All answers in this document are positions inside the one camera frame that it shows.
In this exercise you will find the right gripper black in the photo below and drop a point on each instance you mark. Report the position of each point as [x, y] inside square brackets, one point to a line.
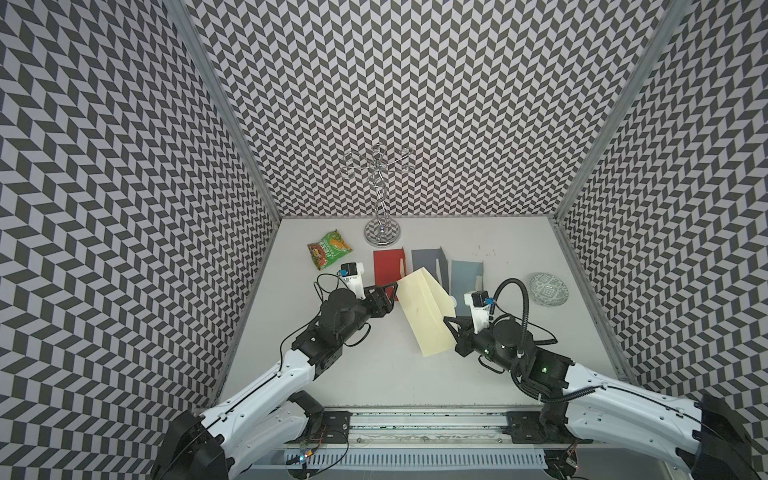
[463, 342]

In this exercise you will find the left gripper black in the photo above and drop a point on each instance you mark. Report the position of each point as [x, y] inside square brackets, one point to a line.
[381, 300]

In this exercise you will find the red envelope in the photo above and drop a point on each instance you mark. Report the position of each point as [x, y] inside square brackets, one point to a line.
[389, 267]

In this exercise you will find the cream yellow envelope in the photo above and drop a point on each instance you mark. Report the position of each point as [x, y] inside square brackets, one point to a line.
[425, 304]

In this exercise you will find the light blue envelope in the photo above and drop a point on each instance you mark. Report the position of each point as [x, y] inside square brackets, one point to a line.
[465, 277]

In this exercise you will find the dark grey envelope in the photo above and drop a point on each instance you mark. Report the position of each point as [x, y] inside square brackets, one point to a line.
[435, 262]

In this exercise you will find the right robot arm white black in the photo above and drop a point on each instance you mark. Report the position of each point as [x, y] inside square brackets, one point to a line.
[705, 438]

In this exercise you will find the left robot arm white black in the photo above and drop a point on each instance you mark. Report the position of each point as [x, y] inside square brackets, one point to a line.
[275, 408]

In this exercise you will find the green snack bag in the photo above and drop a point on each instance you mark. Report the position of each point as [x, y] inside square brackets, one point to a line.
[329, 249]

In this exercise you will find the patterned ceramic bowl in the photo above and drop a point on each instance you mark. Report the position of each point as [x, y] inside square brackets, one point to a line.
[548, 290]

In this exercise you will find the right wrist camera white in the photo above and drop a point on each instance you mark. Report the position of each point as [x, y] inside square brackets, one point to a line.
[479, 303]

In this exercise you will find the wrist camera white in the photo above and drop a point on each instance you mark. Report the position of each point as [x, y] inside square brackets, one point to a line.
[351, 274]
[479, 303]

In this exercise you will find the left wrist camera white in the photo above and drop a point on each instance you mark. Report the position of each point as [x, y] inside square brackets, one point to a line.
[351, 274]

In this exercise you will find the chrome wire stand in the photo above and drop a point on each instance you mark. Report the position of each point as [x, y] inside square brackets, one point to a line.
[379, 164]

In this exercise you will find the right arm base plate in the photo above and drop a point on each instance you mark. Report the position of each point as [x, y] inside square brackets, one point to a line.
[548, 425]

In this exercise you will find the aluminium front rail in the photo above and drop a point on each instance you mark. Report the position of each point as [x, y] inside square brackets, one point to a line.
[480, 426]

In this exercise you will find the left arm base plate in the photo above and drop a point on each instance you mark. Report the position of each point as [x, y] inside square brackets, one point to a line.
[321, 425]

